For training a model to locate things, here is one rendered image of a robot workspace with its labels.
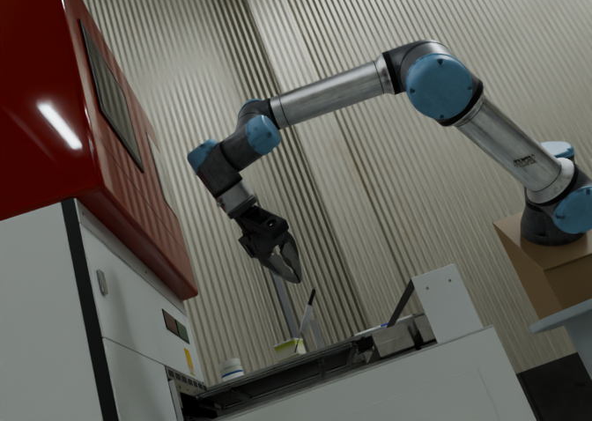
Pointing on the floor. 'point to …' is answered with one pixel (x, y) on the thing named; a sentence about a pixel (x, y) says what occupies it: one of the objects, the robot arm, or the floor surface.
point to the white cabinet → (418, 389)
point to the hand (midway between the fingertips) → (297, 277)
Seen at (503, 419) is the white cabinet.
